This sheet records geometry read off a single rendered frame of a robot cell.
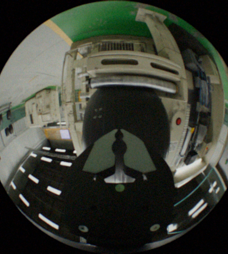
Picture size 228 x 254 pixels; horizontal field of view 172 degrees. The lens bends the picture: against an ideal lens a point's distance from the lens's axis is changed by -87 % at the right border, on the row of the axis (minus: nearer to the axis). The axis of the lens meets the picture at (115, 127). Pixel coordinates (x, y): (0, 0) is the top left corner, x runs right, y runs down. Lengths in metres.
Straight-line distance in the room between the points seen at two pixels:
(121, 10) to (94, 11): 0.24
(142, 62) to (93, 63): 0.16
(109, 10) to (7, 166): 11.97
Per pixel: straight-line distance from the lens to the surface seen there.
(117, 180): 0.28
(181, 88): 0.36
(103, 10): 1.03
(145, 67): 0.29
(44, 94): 4.81
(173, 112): 0.46
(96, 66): 0.29
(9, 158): 11.51
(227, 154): 0.70
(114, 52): 0.30
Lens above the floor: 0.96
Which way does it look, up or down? 21 degrees up
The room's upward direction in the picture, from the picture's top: 179 degrees clockwise
